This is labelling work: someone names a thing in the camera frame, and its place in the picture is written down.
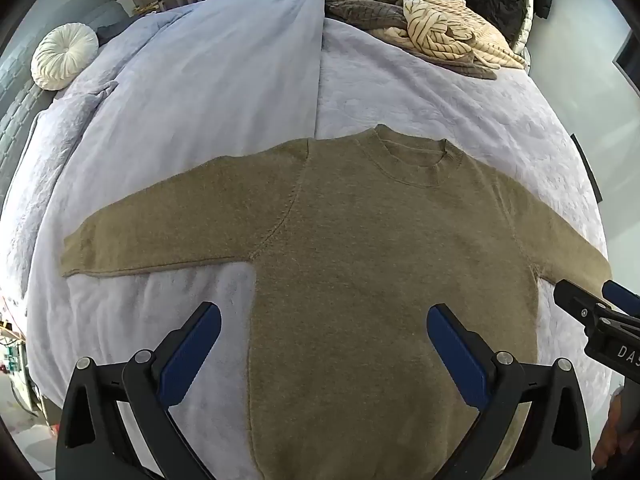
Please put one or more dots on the dark wall screen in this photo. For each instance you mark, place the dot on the dark wall screen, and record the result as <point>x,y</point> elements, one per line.
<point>630,62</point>

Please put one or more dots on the light blue duvet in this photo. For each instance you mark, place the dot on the light blue duvet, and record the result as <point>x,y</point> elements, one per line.
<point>210,75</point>

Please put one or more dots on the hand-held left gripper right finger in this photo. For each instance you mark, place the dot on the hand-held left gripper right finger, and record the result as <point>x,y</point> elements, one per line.
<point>457,355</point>

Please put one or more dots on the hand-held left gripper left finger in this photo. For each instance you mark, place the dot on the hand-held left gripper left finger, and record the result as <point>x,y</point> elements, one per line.
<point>192,347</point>

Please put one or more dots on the cream striped knit garment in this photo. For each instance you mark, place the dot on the cream striped knit garment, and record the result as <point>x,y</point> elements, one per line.
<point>450,30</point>

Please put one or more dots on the olive brown knit sweater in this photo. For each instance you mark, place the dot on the olive brown knit sweater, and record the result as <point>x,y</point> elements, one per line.
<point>350,240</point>

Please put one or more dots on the grey padded headboard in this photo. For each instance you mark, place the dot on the grey padded headboard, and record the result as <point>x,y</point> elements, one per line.
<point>20,105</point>

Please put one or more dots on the round white pleated pillow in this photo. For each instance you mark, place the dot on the round white pleated pillow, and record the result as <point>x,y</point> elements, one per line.
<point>64,56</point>

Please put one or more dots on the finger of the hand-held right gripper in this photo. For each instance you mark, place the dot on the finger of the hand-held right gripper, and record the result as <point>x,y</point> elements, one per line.
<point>580,302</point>
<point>622,296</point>

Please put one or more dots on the lavender fleece blanket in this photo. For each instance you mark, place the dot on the lavender fleece blanket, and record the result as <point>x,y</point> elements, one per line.
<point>425,95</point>

